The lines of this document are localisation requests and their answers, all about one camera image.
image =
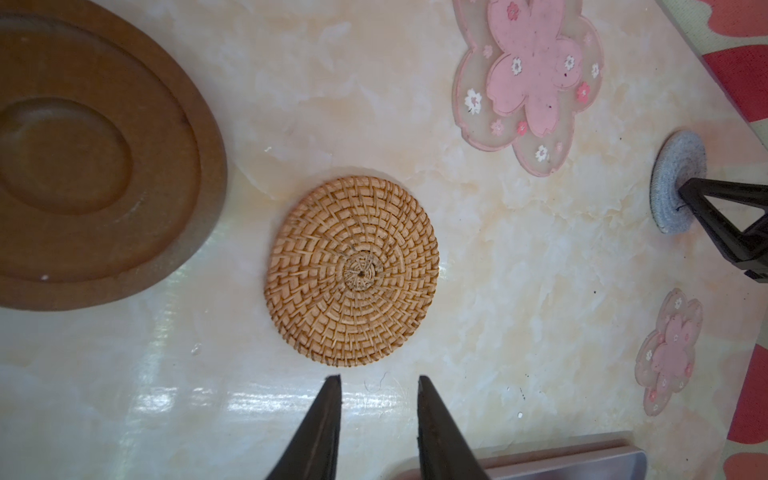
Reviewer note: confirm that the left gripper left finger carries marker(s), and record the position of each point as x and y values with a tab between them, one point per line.
313	451

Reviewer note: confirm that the pink flower coaster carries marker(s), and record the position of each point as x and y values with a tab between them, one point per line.
529	69
666	359

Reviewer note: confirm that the woven rattan round coaster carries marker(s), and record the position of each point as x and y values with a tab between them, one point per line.
352	272

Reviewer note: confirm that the lavender tray mat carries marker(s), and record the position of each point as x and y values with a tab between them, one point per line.
611	455

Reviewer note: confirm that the brown wooden round coaster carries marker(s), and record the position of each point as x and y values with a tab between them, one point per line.
113	168

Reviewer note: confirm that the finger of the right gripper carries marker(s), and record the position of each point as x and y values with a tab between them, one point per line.
745	249

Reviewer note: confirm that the grey woven round coaster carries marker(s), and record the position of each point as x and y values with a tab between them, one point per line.
681	158

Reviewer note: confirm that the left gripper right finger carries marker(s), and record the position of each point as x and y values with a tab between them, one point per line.
443	451

